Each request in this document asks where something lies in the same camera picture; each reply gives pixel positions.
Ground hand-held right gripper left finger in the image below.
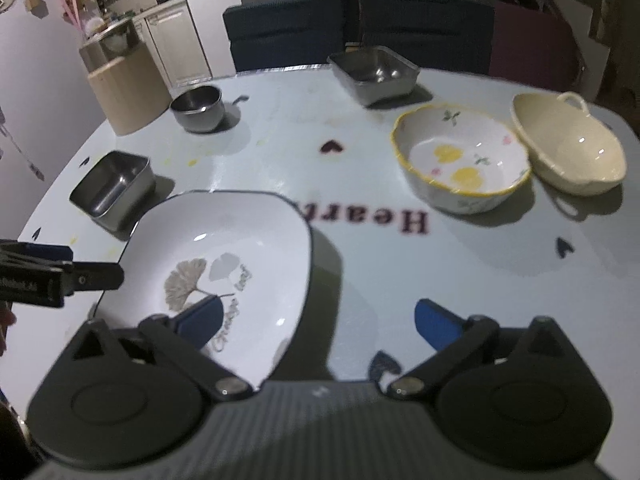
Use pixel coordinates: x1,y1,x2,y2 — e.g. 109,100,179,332
65,294,253,403

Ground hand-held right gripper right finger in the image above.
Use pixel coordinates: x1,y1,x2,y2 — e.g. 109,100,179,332
385,298,586,401

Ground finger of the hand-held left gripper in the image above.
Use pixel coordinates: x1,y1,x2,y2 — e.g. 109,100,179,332
21,243,74,263
62,261,125,294

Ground cream handled ceramic dish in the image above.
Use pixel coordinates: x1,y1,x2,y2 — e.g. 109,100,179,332
92,190,313,392

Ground white lemon print bowl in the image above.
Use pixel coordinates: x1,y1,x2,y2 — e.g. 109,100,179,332
391,103,532,214

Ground round steel bowl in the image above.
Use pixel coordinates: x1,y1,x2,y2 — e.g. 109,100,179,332
170,85,224,134

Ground cream bowl with handles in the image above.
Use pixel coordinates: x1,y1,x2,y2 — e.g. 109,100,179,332
511,91,628,197

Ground large rectangular steel container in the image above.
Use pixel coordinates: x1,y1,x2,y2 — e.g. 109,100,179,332
327,45,420,107

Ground person's left hand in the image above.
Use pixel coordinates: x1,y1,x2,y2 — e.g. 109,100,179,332
0,306,17,358

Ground small square steel container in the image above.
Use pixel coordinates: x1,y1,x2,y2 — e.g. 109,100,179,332
68,150,157,235

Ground beige electric kettle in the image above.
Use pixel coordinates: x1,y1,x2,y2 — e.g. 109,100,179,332
78,16,173,137

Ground white kitchen cabinet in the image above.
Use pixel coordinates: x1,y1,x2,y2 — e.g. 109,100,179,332
142,0,213,88

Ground dark blue chair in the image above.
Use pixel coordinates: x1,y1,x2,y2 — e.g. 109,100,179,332
359,0,496,76
222,0,346,73

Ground maroon chair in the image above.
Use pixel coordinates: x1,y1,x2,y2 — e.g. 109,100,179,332
487,0,586,93

